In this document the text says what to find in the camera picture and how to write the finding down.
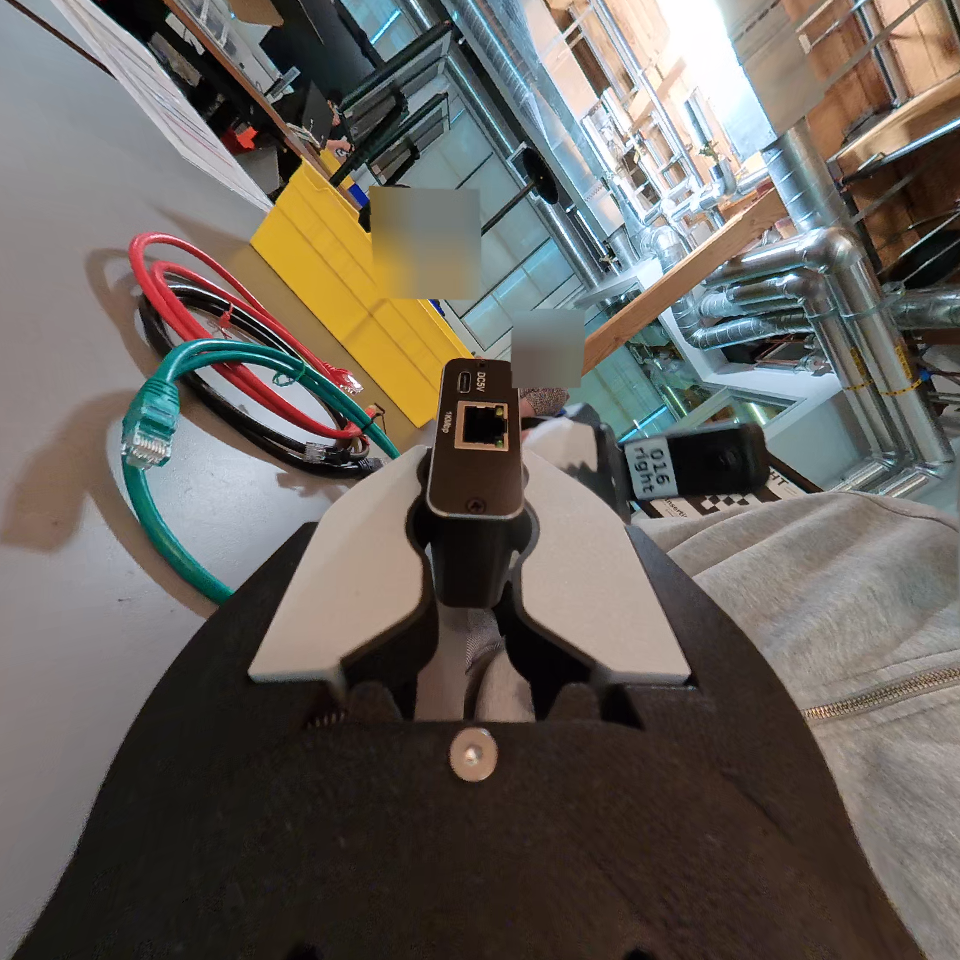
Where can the black round ceiling lamp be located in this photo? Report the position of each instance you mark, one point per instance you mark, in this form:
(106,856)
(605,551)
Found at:
(541,176)

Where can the black network adapter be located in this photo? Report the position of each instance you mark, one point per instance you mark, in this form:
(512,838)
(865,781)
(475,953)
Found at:
(474,480)

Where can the silver pipe bundle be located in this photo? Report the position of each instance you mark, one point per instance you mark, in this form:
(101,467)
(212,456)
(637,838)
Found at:
(840,300)

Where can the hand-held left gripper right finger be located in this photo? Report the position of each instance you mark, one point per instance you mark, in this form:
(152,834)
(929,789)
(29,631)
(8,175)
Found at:
(592,577)

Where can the white printed paper sheet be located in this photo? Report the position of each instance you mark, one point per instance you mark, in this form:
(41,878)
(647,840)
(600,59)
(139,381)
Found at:
(172,105)

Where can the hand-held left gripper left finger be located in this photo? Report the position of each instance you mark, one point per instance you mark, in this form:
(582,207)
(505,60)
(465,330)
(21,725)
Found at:
(360,570)

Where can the wooden ceiling beam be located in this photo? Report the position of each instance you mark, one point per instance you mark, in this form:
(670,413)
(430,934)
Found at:
(690,262)

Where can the yellow plastic bin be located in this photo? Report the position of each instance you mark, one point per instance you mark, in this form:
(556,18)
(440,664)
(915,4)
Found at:
(337,292)

